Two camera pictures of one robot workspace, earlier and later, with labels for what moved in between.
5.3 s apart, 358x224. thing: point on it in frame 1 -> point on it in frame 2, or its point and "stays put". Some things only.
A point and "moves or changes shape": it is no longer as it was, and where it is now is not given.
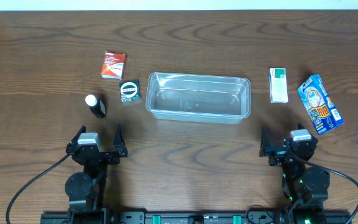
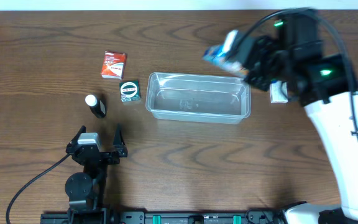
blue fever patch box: x=319 y=106 moves or changes shape
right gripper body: x=286 y=152 -> x=260 y=62
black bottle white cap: x=97 y=106 stays put
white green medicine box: x=278 y=86 stays put
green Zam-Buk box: x=130 y=91 stays put
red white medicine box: x=114 y=65 stays put
